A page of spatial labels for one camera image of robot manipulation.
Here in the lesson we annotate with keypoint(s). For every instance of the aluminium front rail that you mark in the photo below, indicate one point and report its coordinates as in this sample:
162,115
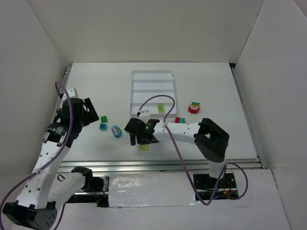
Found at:
102,167

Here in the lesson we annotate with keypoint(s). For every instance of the yellow-green lego brick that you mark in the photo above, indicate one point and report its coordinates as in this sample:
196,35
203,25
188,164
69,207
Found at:
161,109
143,148

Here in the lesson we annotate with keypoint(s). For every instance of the green lego brick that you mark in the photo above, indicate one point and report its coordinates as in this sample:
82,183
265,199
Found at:
103,119

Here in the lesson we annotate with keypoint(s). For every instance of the red flower lego with green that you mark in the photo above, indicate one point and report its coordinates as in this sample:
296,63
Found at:
194,108

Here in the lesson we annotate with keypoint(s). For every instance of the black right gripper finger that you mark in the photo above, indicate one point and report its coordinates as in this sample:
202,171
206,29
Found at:
143,141
132,140

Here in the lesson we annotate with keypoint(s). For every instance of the red teal stacked lego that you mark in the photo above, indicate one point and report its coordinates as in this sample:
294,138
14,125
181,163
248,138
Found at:
179,120

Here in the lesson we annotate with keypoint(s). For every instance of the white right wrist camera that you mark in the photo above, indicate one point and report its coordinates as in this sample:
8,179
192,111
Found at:
143,113

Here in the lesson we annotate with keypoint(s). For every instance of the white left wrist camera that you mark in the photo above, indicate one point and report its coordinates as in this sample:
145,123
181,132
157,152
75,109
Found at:
72,92

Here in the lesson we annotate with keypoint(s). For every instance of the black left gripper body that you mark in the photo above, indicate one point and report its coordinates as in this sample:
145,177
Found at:
90,111

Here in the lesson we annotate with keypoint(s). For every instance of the white divided sorting tray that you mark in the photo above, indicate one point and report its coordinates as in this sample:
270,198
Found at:
148,83

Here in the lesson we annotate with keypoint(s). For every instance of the teal flower face lego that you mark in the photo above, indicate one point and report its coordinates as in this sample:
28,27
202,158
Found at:
116,131

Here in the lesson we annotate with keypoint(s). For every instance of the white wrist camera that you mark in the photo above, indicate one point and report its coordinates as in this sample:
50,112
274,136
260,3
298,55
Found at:
72,92
143,113

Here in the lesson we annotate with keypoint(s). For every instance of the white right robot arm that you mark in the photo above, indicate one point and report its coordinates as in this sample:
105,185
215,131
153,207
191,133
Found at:
210,139

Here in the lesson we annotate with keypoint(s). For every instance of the teal small lego brick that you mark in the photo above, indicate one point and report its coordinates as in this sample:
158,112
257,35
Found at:
103,127

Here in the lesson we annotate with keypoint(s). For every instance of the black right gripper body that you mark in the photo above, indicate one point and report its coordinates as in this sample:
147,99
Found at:
134,133

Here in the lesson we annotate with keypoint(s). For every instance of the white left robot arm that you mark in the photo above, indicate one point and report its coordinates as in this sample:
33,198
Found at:
36,207

